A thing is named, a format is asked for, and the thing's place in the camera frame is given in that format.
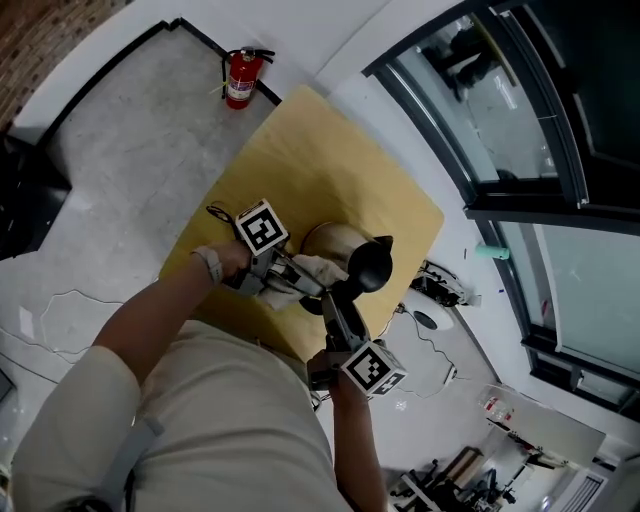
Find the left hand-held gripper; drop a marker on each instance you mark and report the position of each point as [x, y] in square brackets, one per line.
[262, 227]

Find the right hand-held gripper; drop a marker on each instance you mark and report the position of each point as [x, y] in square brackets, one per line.
[372, 370]

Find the white cloth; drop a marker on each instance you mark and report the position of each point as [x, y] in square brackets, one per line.
[325, 270]

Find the steel kettle with black lid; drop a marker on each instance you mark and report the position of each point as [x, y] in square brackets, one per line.
[330, 245]

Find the person's left forearm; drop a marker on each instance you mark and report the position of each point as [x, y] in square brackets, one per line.
[165, 320]

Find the person's right forearm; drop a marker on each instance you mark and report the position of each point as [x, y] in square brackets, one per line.
[355, 440]

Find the white dome device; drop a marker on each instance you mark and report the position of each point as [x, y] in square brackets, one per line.
[430, 312]

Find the beige wristband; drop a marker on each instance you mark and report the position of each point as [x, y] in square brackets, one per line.
[212, 267]

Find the white robot vacuum device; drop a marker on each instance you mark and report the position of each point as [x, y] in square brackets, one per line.
[445, 285]

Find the white power strip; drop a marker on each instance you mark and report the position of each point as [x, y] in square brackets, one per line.
[450, 373]

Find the person's beige shirt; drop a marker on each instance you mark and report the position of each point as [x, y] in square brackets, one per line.
[225, 410]

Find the green cylinder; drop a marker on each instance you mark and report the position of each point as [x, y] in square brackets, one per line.
[492, 251]

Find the clear plastic bottle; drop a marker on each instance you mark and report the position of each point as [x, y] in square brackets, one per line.
[496, 409]

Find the red fire extinguisher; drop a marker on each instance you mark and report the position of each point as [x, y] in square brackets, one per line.
[242, 80]

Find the black box on floor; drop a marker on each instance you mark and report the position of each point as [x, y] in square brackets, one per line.
[25, 200]

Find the black window frame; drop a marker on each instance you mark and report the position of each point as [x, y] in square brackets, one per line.
[525, 200]

